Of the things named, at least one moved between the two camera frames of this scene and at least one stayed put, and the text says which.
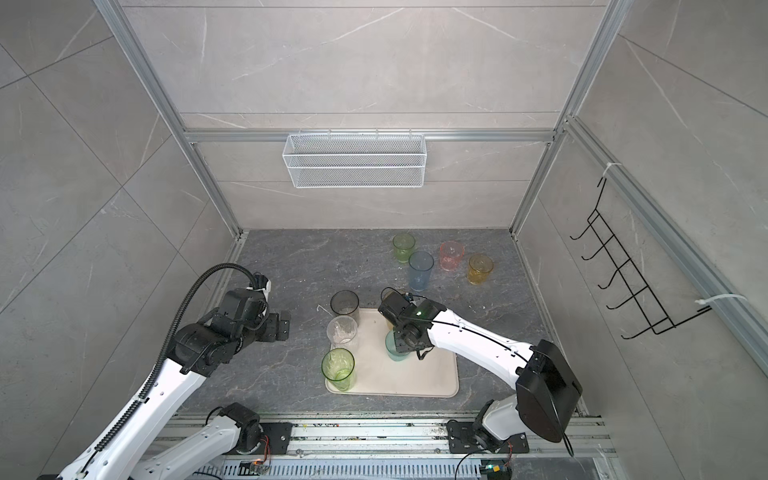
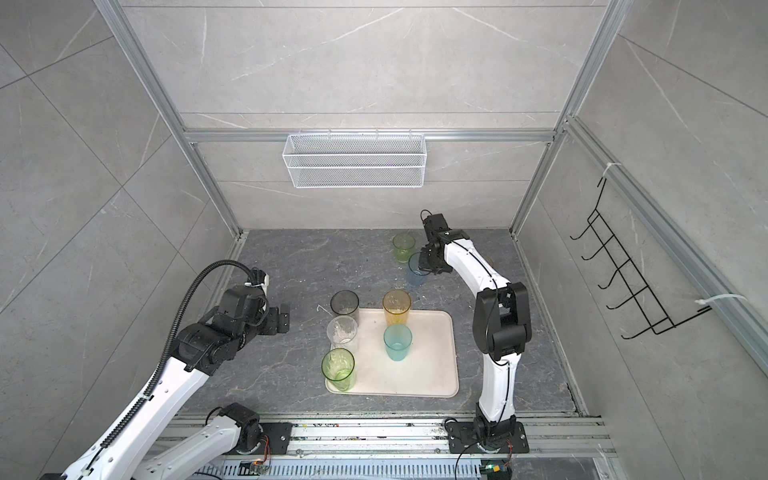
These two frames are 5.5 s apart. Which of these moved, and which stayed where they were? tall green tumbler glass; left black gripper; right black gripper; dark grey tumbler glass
Moved: right black gripper
Stayed: dark grey tumbler glass; left black gripper; tall green tumbler glass
